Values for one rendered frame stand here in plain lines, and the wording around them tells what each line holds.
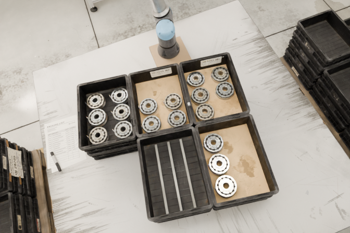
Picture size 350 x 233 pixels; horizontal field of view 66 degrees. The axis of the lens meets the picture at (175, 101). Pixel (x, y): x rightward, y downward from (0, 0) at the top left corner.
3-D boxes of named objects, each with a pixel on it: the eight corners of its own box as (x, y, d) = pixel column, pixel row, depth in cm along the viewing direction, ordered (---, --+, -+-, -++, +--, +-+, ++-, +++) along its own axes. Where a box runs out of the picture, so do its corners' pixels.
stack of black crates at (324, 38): (281, 56, 244) (296, 21, 204) (311, 45, 246) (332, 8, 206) (306, 92, 226) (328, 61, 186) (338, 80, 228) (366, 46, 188)
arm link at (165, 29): (159, 49, 174) (155, 35, 162) (157, 33, 181) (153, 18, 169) (177, 46, 174) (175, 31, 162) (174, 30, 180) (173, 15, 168)
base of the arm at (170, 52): (154, 46, 188) (152, 37, 179) (174, 38, 190) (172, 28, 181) (163, 62, 182) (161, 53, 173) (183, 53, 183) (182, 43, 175)
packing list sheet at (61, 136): (41, 125, 172) (40, 125, 171) (76, 112, 174) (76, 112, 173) (48, 174, 157) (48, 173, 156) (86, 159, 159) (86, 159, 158)
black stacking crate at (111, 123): (84, 94, 166) (77, 85, 156) (132, 84, 166) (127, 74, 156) (87, 156, 148) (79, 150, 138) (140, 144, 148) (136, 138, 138)
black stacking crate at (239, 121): (195, 133, 148) (194, 126, 138) (247, 121, 148) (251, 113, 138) (213, 209, 130) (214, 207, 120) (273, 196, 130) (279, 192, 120)
